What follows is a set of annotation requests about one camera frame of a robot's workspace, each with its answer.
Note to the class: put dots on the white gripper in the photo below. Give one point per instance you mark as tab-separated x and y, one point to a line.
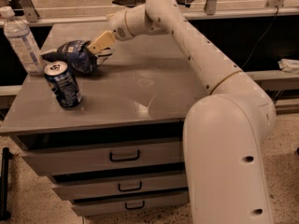
117	26

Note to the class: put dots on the blue chip bag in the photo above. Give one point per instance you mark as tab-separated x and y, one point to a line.
75	54

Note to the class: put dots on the clear plastic water bottle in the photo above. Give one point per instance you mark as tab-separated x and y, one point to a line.
23	42

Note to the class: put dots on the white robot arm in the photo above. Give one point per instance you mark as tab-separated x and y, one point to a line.
223	132

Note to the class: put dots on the blue soda can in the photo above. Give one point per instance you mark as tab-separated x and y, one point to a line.
63	84

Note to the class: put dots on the grey drawer cabinet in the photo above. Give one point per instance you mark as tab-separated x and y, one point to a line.
143	91

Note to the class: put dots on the top grey drawer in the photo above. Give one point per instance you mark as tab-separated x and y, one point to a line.
101	157

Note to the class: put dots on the grey drawer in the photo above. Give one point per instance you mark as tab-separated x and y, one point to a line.
118	185
131	203
101	157

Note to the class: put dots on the middle grey drawer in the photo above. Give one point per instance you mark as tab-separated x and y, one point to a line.
118	185

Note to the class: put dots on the bottom grey drawer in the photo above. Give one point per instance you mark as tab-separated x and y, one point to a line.
131	203

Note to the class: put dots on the white tissue pack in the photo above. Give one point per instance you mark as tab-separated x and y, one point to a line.
288	65

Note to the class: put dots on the black metal stand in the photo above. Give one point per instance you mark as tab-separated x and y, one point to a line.
6	157

